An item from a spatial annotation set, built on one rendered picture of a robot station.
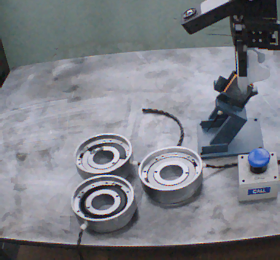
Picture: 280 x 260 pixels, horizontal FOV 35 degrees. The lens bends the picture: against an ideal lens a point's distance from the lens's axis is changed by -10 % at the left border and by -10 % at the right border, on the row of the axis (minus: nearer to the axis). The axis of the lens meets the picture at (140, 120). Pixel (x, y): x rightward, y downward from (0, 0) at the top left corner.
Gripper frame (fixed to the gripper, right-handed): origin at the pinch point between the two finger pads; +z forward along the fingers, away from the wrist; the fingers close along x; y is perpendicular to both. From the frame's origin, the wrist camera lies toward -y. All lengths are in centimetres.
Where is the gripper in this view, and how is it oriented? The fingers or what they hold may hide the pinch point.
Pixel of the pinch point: (239, 82)
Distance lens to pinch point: 82.2
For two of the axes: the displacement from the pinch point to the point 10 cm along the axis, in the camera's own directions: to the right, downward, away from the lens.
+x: 0.8, -6.2, 7.8
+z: 1.2, 7.8, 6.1
